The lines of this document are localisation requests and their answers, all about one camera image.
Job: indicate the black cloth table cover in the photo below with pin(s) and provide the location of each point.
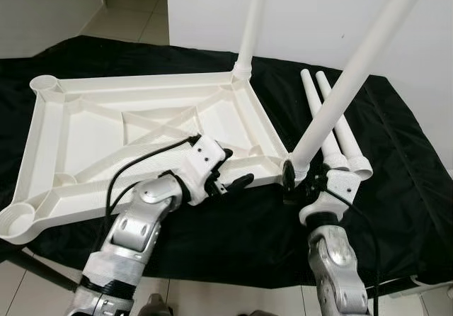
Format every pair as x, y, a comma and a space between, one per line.
403, 210

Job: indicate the grey robot left leg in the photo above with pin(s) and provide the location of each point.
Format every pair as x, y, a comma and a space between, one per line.
152, 306

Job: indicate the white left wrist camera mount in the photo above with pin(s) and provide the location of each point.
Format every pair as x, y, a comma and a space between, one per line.
202, 160

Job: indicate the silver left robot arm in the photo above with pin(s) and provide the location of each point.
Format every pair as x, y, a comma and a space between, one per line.
138, 224

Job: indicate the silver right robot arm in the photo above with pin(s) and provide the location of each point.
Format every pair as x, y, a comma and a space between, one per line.
333, 259

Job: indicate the white plastic children table top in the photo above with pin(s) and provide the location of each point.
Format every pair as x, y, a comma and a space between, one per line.
92, 139

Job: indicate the grey robot leg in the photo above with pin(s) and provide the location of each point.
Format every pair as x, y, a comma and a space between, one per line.
262, 313
152, 306

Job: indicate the grey robot right leg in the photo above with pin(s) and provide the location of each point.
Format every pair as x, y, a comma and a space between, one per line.
262, 313

